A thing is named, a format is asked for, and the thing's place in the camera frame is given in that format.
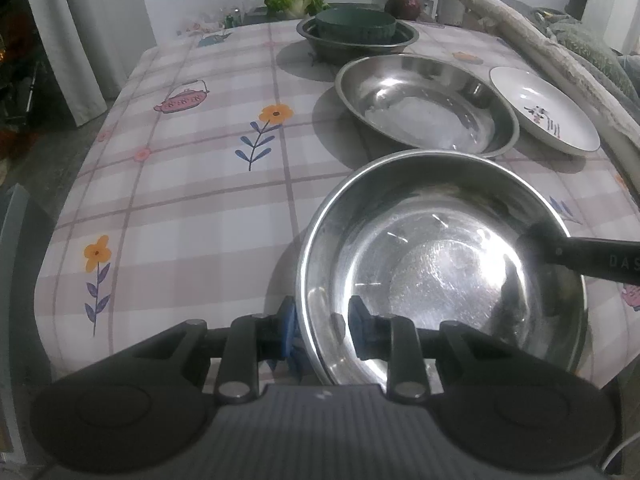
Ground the white curtain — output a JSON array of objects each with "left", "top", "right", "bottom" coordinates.
[{"left": 22, "top": 0, "right": 156, "bottom": 128}]

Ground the green patterned pillow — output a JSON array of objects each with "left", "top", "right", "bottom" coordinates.
[{"left": 537, "top": 7, "right": 640, "bottom": 106}]

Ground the white fringed towel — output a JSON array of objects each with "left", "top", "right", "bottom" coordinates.
[{"left": 454, "top": 0, "right": 640, "bottom": 141}]

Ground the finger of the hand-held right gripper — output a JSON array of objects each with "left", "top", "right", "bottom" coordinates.
[{"left": 519, "top": 222, "right": 602, "bottom": 281}]

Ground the white cable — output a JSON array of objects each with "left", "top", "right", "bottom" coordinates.
[{"left": 602, "top": 435, "right": 640, "bottom": 478}]

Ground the white printed ceramic plate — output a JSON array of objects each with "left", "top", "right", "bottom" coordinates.
[{"left": 488, "top": 66, "right": 602, "bottom": 157}]

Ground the grey plastic panel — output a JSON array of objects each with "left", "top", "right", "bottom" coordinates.
[{"left": 0, "top": 182, "right": 56, "bottom": 461}]

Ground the dark green ribbed bowl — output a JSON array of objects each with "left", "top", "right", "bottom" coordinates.
[{"left": 314, "top": 4, "right": 397, "bottom": 46}]

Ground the clear plastic bag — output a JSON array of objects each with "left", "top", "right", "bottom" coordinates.
[{"left": 177, "top": 10, "right": 236, "bottom": 36}]

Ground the large stainless steel plate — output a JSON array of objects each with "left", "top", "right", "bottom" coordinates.
[
  {"left": 295, "top": 149, "right": 590, "bottom": 387},
  {"left": 334, "top": 54, "right": 521, "bottom": 159}
]

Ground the dark side table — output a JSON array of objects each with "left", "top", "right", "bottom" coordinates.
[{"left": 242, "top": 5, "right": 441, "bottom": 26}]

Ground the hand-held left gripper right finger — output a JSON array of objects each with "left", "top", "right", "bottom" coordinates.
[{"left": 348, "top": 296, "right": 512, "bottom": 406}]

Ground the checked floral tablecloth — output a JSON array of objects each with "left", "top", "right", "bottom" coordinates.
[{"left": 37, "top": 12, "right": 640, "bottom": 391}]

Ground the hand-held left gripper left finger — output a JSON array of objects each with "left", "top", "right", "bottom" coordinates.
[{"left": 130, "top": 297, "right": 301, "bottom": 406}]

